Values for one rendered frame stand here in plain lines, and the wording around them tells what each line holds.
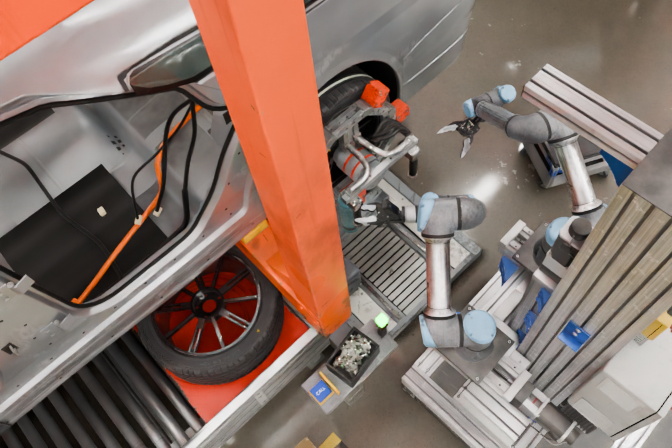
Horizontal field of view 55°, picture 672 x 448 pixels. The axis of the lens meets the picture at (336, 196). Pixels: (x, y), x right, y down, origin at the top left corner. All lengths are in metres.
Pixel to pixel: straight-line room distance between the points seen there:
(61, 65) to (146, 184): 1.19
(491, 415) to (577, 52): 2.62
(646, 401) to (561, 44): 2.79
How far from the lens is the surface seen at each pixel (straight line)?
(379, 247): 3.54
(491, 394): 2.63
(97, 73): 2.00
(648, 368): 2.26
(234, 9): 1.18
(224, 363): 2.95
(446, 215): 2.25
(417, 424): 3.33
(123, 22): 2.05
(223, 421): 3.02
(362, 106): 2.70
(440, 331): 2.36
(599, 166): 3.83
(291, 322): 3.20
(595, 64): 4.47
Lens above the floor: 3.28
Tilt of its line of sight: 61 degrees down
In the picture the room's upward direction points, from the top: 8 degrees counter-clockwise
